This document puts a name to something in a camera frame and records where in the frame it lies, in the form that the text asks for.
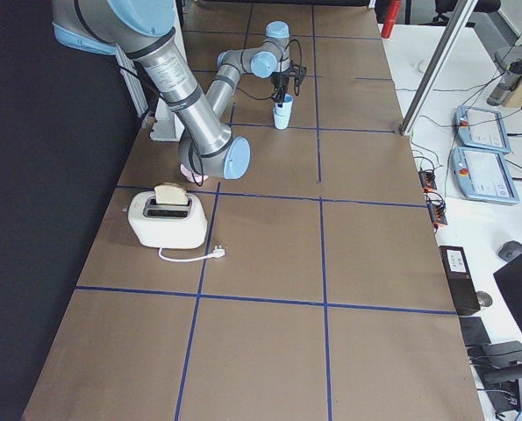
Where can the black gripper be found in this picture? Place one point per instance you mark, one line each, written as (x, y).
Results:
(279, 82)

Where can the light blue cup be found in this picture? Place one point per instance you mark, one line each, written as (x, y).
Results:
(281, 121)

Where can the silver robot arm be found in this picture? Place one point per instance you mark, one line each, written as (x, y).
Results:
(145, 32)

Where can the pink bowl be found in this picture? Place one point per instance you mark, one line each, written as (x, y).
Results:
(193, 177)

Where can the toast slice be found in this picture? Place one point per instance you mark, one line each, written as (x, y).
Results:
(169, 193)

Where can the paper cup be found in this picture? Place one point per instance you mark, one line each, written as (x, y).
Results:
(422, 66)

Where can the red bottle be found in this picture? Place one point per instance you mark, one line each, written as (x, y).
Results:
(391, 18)

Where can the cream toaster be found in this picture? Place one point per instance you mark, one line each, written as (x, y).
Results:
(172, 226)

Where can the orange circuit board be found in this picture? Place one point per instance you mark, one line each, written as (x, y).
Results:
(436, 206)

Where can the teach pendant far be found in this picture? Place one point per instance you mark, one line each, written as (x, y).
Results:
(481, 128)

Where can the teach pendant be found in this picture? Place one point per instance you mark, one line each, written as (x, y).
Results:
(482, 175)
(481, 128)

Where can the teach pendant near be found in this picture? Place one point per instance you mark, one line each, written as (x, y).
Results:
(482, 175)

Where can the black box with label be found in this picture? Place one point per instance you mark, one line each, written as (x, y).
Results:
(459, 280)

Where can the black computer mouse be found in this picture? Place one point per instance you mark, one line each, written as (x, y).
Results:
(509, 250)

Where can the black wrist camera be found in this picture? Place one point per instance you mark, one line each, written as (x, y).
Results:
(297, 73)

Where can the white pedestal column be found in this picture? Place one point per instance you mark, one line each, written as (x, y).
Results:
(167, 126)

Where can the aluminium frame post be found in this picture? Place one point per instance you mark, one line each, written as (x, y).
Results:
(462, 12)

